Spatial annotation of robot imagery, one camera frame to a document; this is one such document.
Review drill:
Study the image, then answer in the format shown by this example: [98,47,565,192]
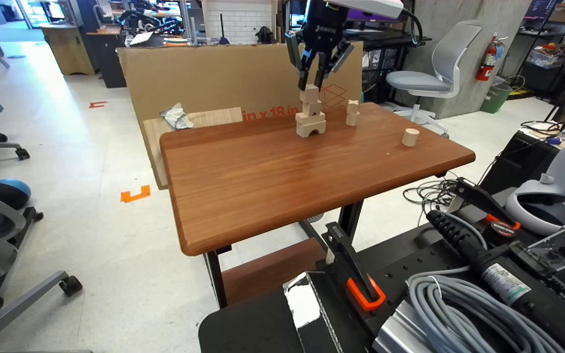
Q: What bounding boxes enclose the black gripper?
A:
[296,0,355,90]

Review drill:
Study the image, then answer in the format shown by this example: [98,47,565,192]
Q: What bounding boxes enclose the small wooden cube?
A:
[300,84,321,104]
[298,98,323,117]

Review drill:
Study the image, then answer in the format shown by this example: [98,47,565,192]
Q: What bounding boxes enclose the wooden arch block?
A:
[292,110,329,141]

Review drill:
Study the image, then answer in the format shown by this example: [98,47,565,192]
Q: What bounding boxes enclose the large cardboard box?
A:
[115,41,364,123]

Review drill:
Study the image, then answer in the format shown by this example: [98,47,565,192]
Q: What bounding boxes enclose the white office chair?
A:
[384,19,484,125]

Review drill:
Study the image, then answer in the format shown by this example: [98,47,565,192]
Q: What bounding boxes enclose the short wooden cylinder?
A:
[400,125,421,149]

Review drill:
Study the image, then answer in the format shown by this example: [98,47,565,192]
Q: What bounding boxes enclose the crumpled white plastic bag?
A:
[158,100,196,131]

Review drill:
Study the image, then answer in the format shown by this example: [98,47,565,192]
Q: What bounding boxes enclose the red fire extinguisher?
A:
[474,33,502,84]

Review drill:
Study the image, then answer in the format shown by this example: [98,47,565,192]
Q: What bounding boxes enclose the green bin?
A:
[478,82,513,115]

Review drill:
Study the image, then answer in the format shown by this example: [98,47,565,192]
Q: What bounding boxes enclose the black cabinet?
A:
[84,25,129,90]

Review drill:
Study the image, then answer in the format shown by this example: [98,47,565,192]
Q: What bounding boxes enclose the orange black bar clamp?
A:
[321,221,390,315]

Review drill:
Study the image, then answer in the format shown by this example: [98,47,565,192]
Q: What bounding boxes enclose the brown wooden shelf board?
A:
[219,237,329,308]

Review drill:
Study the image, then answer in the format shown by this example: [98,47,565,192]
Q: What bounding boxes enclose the black equipment case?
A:
[476,127,561,200]

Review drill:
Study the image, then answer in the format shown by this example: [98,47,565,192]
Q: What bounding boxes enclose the orange black pliers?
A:
[449,178,523,239]

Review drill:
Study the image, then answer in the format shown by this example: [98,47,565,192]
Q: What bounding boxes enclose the wooden cabinet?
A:
[37,23,96,78]

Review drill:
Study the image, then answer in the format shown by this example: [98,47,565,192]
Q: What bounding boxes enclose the white VR controller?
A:
[502,143,565,237]

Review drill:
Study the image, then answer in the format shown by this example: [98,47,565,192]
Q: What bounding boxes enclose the clear plastic box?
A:
[525,223,565,274]

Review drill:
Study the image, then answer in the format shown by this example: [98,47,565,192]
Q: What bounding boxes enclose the blue round cushion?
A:
[0,178,35,212]

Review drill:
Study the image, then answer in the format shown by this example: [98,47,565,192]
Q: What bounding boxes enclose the white tangled cable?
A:
[400,176,462,212]

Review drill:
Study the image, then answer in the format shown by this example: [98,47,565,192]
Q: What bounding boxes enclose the black ribbed handle tool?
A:
[423,208,527,306]

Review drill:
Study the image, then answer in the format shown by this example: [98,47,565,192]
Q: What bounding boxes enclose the grey coiled cable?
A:
[404,268,565,353]

